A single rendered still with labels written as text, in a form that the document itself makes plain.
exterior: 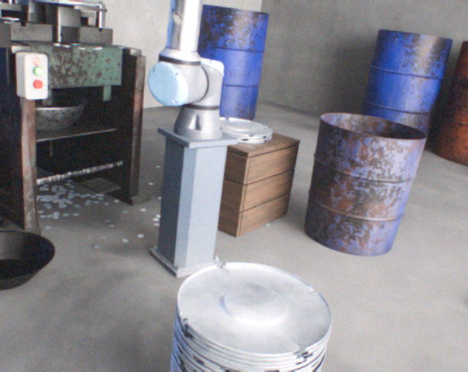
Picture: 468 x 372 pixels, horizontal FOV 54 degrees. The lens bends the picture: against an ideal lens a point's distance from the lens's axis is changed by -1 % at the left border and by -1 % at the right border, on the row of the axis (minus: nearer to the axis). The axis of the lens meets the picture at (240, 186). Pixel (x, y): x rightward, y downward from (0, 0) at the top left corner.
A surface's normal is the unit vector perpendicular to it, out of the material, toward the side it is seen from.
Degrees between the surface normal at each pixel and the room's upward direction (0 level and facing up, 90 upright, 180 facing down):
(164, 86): 97
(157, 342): 0
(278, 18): 90
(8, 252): 49
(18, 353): 0
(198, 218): 90
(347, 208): 92
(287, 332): 0
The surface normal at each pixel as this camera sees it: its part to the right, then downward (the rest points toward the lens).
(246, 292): 0.13, -0.93
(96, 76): 0.81, 0.29
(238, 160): -0.60, 0.20
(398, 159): 0.31, 0.40
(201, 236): 0.63, 0.34
